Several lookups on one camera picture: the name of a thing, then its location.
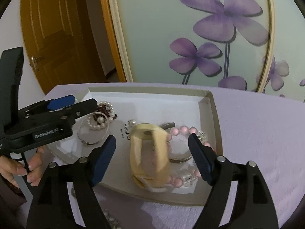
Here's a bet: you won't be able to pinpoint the wide silver cuff bangle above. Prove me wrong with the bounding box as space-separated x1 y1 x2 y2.
160 122 197 164

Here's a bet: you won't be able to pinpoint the brown wooden door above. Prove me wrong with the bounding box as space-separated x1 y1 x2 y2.
20 0 106 94

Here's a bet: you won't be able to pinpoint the purple tablecloth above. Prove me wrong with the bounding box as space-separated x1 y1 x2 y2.
21 83 305 229

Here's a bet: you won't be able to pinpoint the thin silver bangle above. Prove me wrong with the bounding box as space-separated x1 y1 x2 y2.
77 112 110 145

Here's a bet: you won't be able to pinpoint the brass door handle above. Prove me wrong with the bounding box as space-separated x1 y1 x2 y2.
30 56 44 71

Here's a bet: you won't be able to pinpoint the pink bead bracelet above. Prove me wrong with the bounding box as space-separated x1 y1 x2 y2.
165 124 215 188

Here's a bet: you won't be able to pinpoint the dark red bead bracelet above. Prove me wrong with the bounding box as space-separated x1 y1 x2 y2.
92 105 119 123

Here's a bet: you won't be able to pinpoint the floral sliding wardrobe door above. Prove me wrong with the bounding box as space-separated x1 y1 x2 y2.
109 0 272 91

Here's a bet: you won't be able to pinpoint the beige watch band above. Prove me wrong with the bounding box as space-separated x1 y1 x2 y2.
130 123 170 192

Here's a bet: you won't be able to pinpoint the small silver earrings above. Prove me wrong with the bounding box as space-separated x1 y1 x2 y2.
102 209 121 229

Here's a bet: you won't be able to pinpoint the person's left hand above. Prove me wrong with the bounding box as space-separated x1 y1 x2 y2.
0 146 46 188

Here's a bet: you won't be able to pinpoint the white pearl bracelet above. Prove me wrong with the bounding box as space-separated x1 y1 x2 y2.
87 100 115 131

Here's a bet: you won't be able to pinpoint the grey cardboard tray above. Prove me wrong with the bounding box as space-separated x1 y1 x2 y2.
49 87 222 206

